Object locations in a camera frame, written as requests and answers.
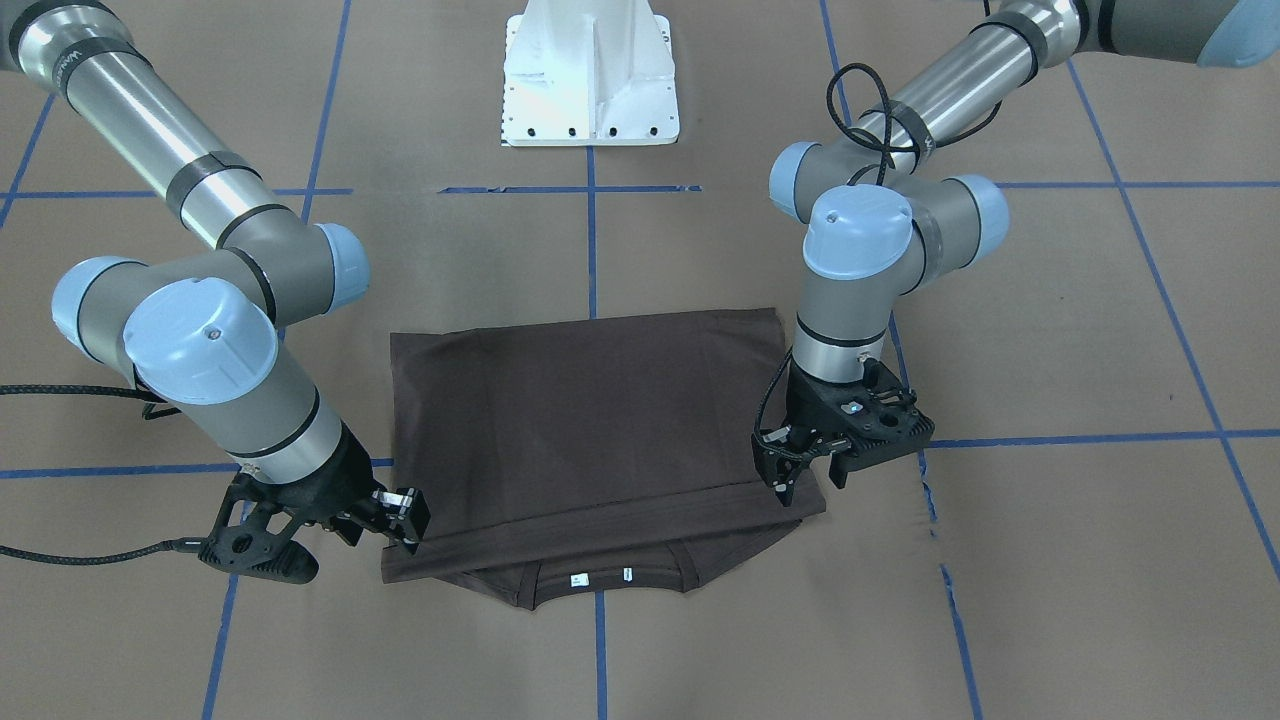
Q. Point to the dark brown t-shirt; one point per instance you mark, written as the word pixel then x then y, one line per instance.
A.
pixel 572 457

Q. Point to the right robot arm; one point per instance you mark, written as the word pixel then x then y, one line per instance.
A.
pixel 201 334

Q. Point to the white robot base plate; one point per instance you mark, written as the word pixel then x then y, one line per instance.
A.
pixel 589 73

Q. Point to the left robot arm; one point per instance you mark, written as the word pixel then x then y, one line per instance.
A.
pixel 876 231

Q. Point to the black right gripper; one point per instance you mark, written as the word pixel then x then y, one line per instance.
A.
pixel 338 482

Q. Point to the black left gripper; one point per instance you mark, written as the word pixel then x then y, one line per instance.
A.
pixel 808 407

